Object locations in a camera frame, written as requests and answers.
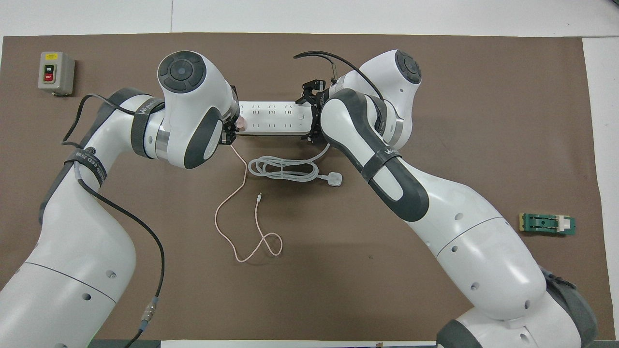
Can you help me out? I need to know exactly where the pink charging cable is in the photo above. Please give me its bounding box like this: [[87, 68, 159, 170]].
[[214, 144, 283, 264]]

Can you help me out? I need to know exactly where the grey on-off switch box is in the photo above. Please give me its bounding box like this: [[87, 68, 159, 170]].
[[38, 51, 76, 96]]

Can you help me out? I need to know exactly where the brown table mat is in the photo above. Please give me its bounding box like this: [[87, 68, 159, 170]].
[[0, 32, 611, 341]]

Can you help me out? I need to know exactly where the white power strip with cord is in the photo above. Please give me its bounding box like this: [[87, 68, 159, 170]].
[[237, 101, 344, 188]]

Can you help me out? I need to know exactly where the green knife switch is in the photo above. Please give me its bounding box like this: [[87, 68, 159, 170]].
[[519, 213, 577, 237]]

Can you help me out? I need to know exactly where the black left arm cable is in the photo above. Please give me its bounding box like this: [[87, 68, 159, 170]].
[[60, 93, 166, 348]]

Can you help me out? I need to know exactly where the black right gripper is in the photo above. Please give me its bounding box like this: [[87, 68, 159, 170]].
[[295, 80, 335, 145]]

